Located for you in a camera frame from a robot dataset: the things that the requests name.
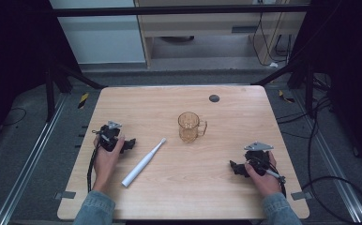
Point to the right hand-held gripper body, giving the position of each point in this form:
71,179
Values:
257,157

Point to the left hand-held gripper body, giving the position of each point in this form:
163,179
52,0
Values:
109,137

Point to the person's left hand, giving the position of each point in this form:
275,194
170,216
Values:
104,165

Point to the person's right hand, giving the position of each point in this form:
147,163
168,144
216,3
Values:
268,182

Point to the white electric toothbrush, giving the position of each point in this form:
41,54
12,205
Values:
141,165

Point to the yellow black striped tape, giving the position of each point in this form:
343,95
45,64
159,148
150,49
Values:
286,97
83,100

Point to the amber glass mug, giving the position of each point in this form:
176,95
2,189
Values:
188,128

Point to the round grey table grommet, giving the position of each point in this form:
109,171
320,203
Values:
214,98

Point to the black metal stand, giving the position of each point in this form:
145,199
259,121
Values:
309,90
50,93

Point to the small white plug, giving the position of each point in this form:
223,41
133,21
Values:
273,65

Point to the white cabinet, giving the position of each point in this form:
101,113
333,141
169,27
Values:
104,40

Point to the dark curtain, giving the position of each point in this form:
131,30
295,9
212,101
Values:
348,78
16,62

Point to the light wooden desk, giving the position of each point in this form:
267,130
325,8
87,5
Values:
201,23

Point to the grey metal table bracket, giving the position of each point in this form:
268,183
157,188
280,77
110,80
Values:
65,195
301,195

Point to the aluminium floor rail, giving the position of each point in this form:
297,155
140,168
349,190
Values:
335,168
29,162

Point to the black horizontal frame bar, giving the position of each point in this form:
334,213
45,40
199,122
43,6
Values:
169,11

